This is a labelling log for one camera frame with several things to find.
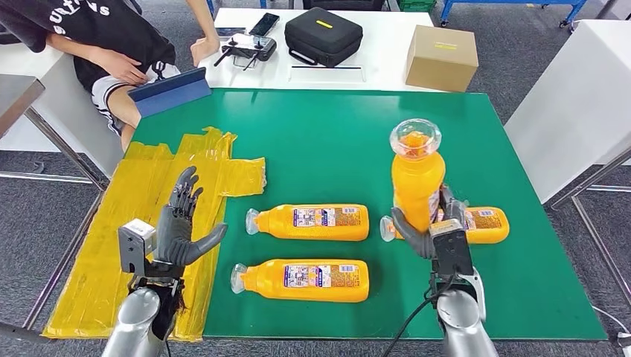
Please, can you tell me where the person's left hand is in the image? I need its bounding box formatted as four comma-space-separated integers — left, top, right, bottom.
189, 36, 221, 68

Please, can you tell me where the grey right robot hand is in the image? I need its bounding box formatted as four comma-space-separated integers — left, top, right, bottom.
391, 183, 470, 261

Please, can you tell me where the person's right hand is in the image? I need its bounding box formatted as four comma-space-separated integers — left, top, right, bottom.
96, 48, 150, 86

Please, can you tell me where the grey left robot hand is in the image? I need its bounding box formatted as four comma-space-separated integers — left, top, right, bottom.
153, 166, 229, 269

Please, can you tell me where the orange detergent bottle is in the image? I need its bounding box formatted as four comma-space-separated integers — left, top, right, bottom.
245, 203, 371, 242
389, 118, 447, 234
379, 205, 511, 246
230, 258, 371, 304

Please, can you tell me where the person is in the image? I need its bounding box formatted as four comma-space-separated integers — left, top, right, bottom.
0, 0, 221, 151

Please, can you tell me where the black drone remote controller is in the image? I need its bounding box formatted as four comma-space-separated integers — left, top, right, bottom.
213, 33, 278, 71

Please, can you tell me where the blue tablet case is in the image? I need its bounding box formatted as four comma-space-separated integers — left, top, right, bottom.
126, 66, 213, 118

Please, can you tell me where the black smartphone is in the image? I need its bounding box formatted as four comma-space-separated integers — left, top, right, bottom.
249, 12, 281, 38

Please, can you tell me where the yellow plastic sheet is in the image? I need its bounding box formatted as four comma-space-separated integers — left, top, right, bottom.
42, 126, 267, 342

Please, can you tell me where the white desk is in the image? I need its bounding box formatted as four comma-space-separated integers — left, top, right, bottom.
0, 42, 124, 179

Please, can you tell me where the grey desk top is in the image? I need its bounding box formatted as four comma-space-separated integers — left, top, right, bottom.
0, 74, 46, 139

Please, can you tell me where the black zip case yellow tag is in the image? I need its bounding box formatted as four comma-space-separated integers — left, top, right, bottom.
284, 7, 365, 68

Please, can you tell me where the black bag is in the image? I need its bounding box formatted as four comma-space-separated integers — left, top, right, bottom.
301, 0, 386, 12

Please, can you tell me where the dark grey bar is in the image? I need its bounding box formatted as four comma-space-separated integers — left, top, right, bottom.
0, 320, 55, 344

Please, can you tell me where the long white table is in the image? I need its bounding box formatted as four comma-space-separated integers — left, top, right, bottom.
199, 7, 445, 94

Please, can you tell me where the brown cardboard box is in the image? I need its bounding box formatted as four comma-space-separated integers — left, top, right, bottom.
405, 25, 480, 93

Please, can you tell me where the white side table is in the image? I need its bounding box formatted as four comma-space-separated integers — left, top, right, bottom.
503, 19, 631, 205

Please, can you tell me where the green plastic crate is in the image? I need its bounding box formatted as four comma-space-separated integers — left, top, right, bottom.
398, 0, 438, 13

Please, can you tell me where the blue metal cart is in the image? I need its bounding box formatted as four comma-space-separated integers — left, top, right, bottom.
440, 0, 589, 28

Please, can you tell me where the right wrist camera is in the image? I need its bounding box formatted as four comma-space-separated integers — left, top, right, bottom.
429, 218, 475, 278

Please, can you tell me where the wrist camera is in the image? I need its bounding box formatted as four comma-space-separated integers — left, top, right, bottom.
117, 219, 158, 276
429, 218, 475, 278

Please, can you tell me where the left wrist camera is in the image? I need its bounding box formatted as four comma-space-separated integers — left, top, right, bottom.
117, 219, 158, 276

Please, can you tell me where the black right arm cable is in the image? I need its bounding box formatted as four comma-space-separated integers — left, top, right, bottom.
382, 275, 457, 357

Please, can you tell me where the grey metal table leg frame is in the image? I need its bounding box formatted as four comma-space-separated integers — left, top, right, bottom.
0, 108, 110, 330
548, 147, 631, 309

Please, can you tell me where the white power cable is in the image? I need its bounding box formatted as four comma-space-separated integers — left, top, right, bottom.
591, 305, 631, 337

